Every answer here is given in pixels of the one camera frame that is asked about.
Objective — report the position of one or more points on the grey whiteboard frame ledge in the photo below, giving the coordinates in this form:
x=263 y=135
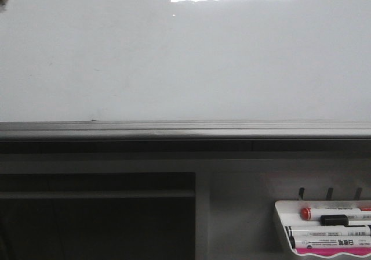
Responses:
x=181 y=130

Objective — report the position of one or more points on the red capped whiteboard marker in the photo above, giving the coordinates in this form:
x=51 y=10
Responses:
x=311 y=214

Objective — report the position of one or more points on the black tray hook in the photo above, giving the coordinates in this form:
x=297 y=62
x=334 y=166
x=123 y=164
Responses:
x=329 y=194
x=301 y=194
x=358 y=193

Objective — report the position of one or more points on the grey whiteboard stand frame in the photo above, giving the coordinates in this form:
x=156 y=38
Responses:
x=165 y=199

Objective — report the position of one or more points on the white marker with label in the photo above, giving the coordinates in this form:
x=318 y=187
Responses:
x=330 y=242

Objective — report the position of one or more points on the white marker black end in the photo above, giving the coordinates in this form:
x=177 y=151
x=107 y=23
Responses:
x=327 y=231

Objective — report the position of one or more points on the white whiteboard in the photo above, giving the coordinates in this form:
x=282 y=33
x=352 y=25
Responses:
x=136 y=60

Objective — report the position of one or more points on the black capped whiteboard marker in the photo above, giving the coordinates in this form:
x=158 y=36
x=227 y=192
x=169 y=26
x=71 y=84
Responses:
x=343 y=220

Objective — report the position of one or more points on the white marker tray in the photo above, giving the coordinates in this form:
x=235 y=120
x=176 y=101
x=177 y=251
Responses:
x=287 y=213

